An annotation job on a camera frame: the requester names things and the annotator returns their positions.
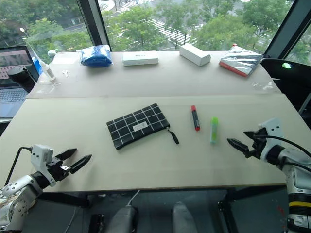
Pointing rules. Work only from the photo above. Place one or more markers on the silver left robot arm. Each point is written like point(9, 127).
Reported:
point(14, 194)

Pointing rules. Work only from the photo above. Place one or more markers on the white angled cardboard box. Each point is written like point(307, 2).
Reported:
point(195, 54)

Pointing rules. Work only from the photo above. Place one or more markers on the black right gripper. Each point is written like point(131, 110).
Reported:
point(259, 143)

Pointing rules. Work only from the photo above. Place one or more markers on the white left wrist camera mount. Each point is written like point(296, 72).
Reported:
point(41, 157)

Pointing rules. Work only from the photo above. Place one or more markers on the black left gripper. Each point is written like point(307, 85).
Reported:
point(57, 169)

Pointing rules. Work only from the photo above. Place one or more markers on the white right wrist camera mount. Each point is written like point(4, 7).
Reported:
point(272, 129)

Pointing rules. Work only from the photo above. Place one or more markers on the green glue stick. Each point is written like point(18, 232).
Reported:
point(214, 130)

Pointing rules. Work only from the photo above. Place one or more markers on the laptop computer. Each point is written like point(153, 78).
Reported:
point(12, 80)

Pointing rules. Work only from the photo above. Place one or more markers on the red black marker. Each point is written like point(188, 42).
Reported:
point(195, 118)

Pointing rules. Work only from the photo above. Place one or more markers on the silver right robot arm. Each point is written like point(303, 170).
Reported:
point(291, 174)

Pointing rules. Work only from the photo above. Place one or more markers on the flat white box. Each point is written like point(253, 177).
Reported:
point(140, 58)

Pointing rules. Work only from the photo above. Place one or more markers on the black cylinder object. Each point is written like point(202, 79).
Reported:
point(20, 78)

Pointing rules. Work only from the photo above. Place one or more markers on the red striped packet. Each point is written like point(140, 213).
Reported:
point(240, 61)

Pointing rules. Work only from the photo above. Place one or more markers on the black checkered pencil pouch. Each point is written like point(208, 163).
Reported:
point(141, 125)

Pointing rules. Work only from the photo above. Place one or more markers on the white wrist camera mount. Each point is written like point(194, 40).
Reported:
point(272, 129)
point(41, 157)

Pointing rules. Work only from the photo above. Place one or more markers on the small white key-shaped piece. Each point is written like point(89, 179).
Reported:
point(65, 72)

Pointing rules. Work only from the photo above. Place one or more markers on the blue plastic bag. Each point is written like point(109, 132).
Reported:
point(95, 56)

